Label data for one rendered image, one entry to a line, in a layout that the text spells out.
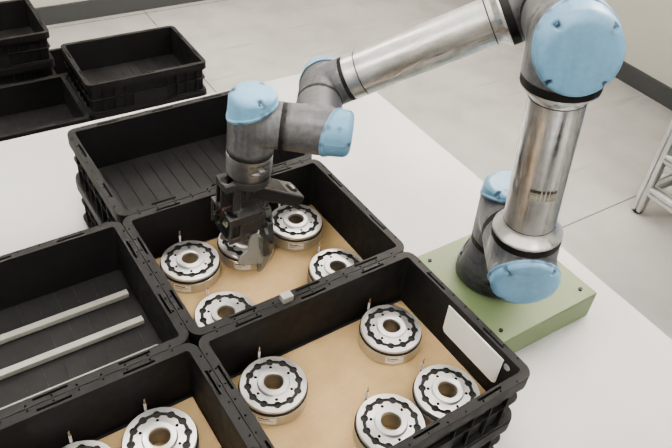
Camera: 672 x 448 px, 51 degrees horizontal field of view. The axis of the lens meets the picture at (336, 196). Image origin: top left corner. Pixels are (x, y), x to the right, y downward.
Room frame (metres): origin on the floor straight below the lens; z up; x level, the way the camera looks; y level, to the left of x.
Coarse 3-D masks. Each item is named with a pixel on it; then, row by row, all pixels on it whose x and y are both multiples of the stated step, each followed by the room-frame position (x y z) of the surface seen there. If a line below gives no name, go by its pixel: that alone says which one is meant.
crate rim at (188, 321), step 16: (272, 176) 1.05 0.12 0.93; (208, 192) 0.98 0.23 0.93; (160, 208) 0.92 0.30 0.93; (176, 208) 0.93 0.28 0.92; (128, 224) 0.87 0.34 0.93; (400, 240) 0.91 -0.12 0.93; (144, 256) 0.80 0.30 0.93; (384, 256) 0.87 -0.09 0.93; (160, 272) 0.77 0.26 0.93; (336, 272) 0.82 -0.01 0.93; (352, 272) 0.82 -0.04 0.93; (304, 288) 0.77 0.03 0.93; (176, 304) 0.71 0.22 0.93; (256, 304) 0.73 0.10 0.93; (272, 304) 0.73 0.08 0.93; (192, 320) 0.68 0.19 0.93; (224, 320) 0.69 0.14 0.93; (192, 336) 0.66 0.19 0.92
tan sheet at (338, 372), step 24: (336, 336) 0.77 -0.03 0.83; (432, 336) 0.79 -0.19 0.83; (312, 360) 0.71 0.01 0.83; (336, 360) 0.72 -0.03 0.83; (360, 360) 0.72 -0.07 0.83; (432, 360) 0.74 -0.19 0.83; (456, 360) 0.74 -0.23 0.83; (312, 384) 0.67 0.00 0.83; (336, 384) 0.67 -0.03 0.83; (360, 384) 0.68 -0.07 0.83; (384, 384) 0.68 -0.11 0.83; (408, 384) 0.69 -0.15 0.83; (312, 408) 0.62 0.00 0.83; (336, 408) 0.63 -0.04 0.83; (288, 432) 0.58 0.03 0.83; (312, 432) 0.58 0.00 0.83; (336, 432) 0.59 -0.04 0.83
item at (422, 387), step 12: (420, 372) 0.69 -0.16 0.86; (432, 372) 0.69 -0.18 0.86; (444, 372) 0.70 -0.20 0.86; (456, 372) 0.70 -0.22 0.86; (420, 384) 0.67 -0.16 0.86; (468, 384) 0.68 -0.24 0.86; (420, 396) 0.64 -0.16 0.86; (432, 396) 0.65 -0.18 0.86; (468, 396) 0.65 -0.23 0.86; (432, 408) 0.63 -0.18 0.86; (444, 408) 0.63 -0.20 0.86; (456, 408) 0.63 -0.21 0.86
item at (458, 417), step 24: (384, 264) 0.85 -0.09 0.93; (336, 288) 0.78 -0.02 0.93; (264, 312) 0.71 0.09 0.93; (216, 336) 0.66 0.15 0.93; (216, 360) 0.62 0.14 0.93; (504, 384) 0.63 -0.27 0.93; (240, 408) 0.54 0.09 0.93; (480, 408) 0.59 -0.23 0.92; (264, 432) 0.51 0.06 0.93; (432, 432) 0.54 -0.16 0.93
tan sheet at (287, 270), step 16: (320, 240) 1.00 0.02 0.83; (336, 240) 1.00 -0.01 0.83; (288, 256) 0.94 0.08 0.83; (304, 256) 0.95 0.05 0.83; (224, 272) 0.88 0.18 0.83; (240, 272) 0.89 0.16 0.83; (256, 272) 0.89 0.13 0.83; (272, 272) 0.90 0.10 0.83; (288, 272) 0.90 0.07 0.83; (304, 272) 0.91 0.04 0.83; (208, 288) 0.84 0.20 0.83; (224, 288) 0.85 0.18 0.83; (240, 288) 0.85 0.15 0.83; (256, 288) 0.85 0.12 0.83; (272, 288) 0.86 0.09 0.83; (288, 288) 0.86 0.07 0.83; (192, 304) 0.80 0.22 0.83
